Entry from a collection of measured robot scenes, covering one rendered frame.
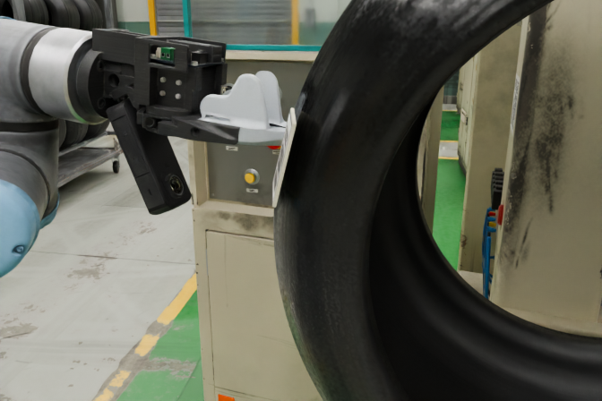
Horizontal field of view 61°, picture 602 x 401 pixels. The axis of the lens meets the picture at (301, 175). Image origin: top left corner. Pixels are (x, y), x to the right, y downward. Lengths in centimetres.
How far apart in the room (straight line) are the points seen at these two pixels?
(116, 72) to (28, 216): 15
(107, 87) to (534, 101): 49
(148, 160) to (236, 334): 91
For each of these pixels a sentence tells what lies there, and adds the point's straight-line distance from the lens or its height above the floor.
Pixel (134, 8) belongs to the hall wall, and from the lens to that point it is 1041.
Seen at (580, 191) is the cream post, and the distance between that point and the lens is 72.
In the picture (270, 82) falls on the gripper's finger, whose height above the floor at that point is 127.
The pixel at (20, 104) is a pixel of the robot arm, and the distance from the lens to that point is 58.
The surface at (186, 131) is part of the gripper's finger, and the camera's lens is 44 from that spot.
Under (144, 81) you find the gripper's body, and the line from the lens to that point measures 47.
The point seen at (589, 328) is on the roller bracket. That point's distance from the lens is 77.
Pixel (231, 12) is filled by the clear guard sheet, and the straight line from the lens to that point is 116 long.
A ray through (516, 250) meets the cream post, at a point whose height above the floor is 104.
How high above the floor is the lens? 132
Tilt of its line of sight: 16 degrees down
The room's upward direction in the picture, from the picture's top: straight up
